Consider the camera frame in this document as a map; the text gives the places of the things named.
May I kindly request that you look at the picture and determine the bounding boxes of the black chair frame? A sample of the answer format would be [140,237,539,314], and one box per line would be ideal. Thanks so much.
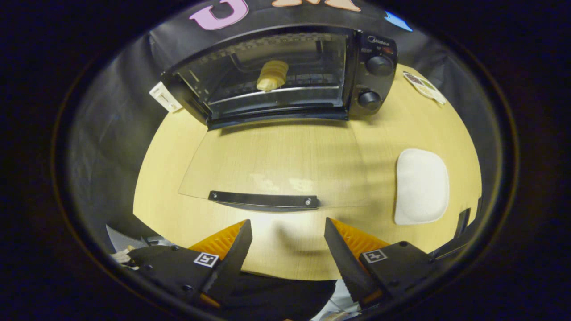
[430,196,485,262]

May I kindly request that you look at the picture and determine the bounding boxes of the black backdrop cloth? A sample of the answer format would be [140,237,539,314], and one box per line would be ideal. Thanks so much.
[67,0,498,250]

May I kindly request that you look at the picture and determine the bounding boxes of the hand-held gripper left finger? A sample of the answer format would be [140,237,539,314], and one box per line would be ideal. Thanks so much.
[127,218,253,309]

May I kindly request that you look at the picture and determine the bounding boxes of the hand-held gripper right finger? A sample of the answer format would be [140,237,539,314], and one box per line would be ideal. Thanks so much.
[324,217,435,310]

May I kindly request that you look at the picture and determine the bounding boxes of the grey ribbed fabric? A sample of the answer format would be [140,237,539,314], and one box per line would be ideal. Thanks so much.
[105,224,149,253]

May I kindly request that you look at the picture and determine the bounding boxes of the pale twisted bread roll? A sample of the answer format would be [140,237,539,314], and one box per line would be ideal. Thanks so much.
[256,60,290,92]

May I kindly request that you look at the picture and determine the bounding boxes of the black toaster oven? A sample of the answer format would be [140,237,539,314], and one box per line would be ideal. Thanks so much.
[161,25,398,213]

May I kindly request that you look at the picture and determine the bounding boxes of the white oval plate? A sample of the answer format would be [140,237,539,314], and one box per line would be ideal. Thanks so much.
[393,148,450,226]

